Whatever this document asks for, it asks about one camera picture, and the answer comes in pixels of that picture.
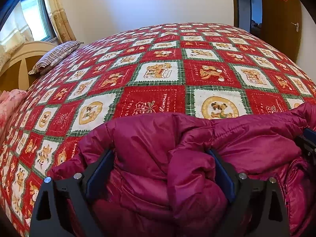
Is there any striped pillow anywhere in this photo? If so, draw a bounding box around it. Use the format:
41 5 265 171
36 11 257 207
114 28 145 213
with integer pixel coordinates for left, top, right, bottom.
28 41 84 76

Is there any cream wooden headboard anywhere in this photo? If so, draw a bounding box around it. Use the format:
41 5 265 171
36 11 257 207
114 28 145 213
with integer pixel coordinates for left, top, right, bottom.
0 41 58 92

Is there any window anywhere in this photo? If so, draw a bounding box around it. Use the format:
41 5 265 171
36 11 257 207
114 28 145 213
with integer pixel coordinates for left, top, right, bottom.
20 0 56 42

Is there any brown wooden door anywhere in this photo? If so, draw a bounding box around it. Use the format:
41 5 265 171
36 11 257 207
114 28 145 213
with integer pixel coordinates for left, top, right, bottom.
258 0 303 61

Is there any magenta puffer jacket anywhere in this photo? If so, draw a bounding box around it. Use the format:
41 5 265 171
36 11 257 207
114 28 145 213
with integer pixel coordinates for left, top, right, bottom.
47 101 316 237

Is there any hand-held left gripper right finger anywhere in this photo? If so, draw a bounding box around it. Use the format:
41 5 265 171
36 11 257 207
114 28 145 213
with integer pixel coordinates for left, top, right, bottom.
206 149 290 237

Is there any red checked bear blanket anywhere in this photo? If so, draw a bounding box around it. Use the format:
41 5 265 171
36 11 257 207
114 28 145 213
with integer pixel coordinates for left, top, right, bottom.
0 23 316 237

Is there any pink floral folded quilt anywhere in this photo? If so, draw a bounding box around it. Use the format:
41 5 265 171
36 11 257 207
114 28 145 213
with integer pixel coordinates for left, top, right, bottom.
0 89 27 144

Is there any white sheer curtain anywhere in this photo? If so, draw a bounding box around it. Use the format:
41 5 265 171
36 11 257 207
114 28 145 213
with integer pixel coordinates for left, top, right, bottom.
0 2 35 62

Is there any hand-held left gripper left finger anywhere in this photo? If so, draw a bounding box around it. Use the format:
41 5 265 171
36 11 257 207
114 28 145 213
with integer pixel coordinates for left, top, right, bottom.
30 149 115 237

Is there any beige patterned curtain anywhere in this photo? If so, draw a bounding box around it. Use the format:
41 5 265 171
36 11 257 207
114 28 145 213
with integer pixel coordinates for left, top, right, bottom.
42 0 77 43

